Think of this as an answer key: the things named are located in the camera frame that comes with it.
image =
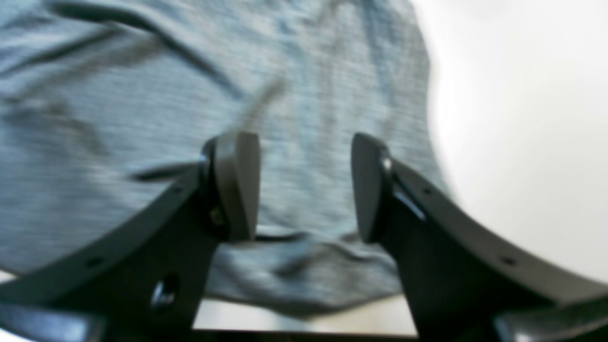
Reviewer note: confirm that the grey long-sleeve shirt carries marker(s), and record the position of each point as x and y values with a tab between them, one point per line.
105	103

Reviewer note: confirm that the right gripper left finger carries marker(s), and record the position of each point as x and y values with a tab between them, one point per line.
143	282

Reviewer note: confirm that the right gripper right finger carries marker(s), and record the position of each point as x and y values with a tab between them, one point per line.
462	282

